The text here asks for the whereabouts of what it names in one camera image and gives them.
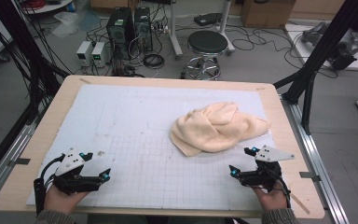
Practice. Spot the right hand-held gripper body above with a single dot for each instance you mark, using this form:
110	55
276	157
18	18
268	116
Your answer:
262	177

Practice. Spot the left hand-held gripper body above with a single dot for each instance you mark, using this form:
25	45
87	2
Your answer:
71	182

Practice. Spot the cream towel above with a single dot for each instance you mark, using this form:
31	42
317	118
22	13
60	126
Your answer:
217	130

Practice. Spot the person's left hand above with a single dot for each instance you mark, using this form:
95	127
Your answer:
62	200

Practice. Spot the person's right hand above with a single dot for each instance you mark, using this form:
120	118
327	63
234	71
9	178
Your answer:
272	200

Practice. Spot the thin wooden strip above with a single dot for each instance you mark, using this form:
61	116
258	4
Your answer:
300	203

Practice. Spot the white grid mat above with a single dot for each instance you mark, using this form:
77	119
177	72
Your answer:
136	109

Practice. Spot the white power supply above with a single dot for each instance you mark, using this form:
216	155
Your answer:
84	53
99	54

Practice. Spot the white foam board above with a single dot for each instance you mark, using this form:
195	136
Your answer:
301	49

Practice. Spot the black round stool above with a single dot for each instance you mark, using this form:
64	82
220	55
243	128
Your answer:
207	42

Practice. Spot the large black computer tower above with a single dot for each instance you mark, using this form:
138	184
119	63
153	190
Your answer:
119	31

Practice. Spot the clear plastic bag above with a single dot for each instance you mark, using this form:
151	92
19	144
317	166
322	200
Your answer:
70	23

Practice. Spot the cardboard box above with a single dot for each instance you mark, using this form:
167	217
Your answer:
267	14

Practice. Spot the black flat device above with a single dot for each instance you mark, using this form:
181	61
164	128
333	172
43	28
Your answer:
208	19

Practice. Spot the slim black computer tower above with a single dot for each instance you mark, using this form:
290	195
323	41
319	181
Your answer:
143	28

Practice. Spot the grey machine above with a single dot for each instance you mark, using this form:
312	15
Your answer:
345	46

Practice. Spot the aluminium rail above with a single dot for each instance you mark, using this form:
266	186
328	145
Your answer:
317	161
9	155

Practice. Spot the black metal frame stand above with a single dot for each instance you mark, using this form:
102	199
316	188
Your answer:
320	53

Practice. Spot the white metal table frame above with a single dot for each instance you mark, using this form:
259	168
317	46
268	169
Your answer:
174	34

